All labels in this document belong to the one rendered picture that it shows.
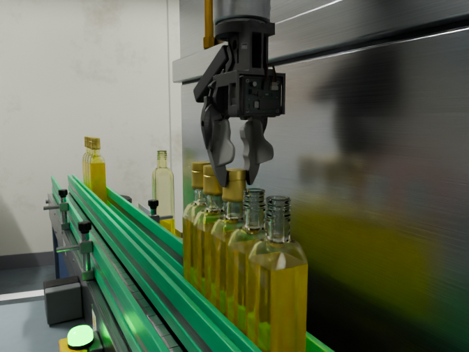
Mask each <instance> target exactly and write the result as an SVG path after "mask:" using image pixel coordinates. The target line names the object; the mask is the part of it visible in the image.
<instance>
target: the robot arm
mask: <svg viewBox="0 0 469 352"><path fill-rule="evenodd" d="M270 10H271V0H213V22H214V24H215V38H216V39H218V40H220V41H225V42H228V45H222V47H221V48H220V50H219V51H218V53H217V54H216V56H215V57H214V59H213V60H212V62H211V63H210V65H209V67H208V68H207V70H206V71H205V72H204V74H203V76H202V77H201V78H200V80H199V82H198V83H197V84H196V86H195V88H194V89H193V93H194V97H195V101H196V102H197V103H204V105H203V108H202V112H201V117H200V125H201V130H202V135H203V139H204V144H205V147H206V149H207V153H208V156H209V160H210V163H211V166H212V169H213V172H214V174H215V176H216V179H217V180H218V182H219V184H220V185H221V186H222V187H226V184H227V177H228V172H227V170H226V167H225V165H227V164H229V163H232V162H233V161H234V158H235V146H234V145H233V144H232V142H231V140H230V135H231V129H230V122H229V120H228V119H229V118H230V117H239V118H240V120H248V121H247V122H246V123H245V124H244V125H243V126H242V127H241V128H240V130H239V132H240V138H241V140H242V141H243V144H244V153H243V158H244V169H245V170H246V182H247V184H248V185H252V184H253V182H254V180H255V178H256V176H257V173H258V170H259V167H260V164H261V163H264V162H266V161H270V160H272V159H273V156H274V148H273V147H272V145H271V144H270V143H269V142H268V141H267V140H265V137H264V132H265V129H266V127H267V118H268V117H276V116H280V115H284V114H285V73H276V71H275V68H274V65H273V64H268V43H269V36H273V35H275V23H272V22H270ZM268 65H271V66H272V68H273V69H268ZM281 85H282V100H281Z"/></svg>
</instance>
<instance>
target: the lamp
mask: <svg viewBox="0 0 469 352"><path fill-rule="evenodd" d="M93 342H94V336H93V330H92V329H91V328H90V327H89V326H88V325H79V326H77V327H74V328H72V329H71V330H70V332H69V333H68V348H69V349H72V350H82V349H85V348H87V347H89V346H91V345H92V344H93Z"/></svg>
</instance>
